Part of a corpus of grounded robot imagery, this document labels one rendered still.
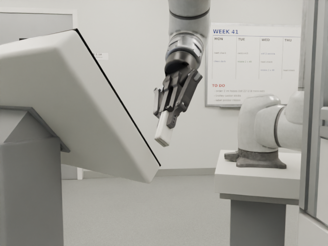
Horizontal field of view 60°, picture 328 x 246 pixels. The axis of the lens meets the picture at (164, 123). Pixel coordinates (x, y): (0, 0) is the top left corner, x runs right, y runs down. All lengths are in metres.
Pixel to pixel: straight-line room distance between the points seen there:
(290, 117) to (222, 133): 2.99
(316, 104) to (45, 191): 0.51
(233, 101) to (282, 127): 2.95
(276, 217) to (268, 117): 0.38
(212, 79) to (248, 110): 2.81
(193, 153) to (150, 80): 1.15
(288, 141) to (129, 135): 0.69
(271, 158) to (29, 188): 0.85
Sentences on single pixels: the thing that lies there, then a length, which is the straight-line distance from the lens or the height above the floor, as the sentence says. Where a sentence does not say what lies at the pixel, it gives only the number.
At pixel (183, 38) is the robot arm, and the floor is 1.24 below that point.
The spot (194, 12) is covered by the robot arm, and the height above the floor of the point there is 1.30.
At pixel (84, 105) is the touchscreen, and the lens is 0.46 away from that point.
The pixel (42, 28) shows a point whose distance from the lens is 3.99.
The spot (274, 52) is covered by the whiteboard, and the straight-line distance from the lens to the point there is 4.25.
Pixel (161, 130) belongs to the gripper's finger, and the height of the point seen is 1.04.
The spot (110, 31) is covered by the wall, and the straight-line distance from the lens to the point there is 3.88.
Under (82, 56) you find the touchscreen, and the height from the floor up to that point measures 1.16.
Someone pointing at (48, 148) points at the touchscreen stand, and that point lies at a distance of 0.62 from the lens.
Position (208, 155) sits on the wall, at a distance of 4.00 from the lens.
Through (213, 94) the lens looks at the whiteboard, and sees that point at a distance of 3.91.
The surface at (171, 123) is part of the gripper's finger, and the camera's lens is 0.56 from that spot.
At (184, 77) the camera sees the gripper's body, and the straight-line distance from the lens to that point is 0.63.
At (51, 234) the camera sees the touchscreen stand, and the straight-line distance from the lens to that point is 0.67.
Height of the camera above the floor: 1.11
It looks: 6 degrees down
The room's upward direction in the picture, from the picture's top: straight up
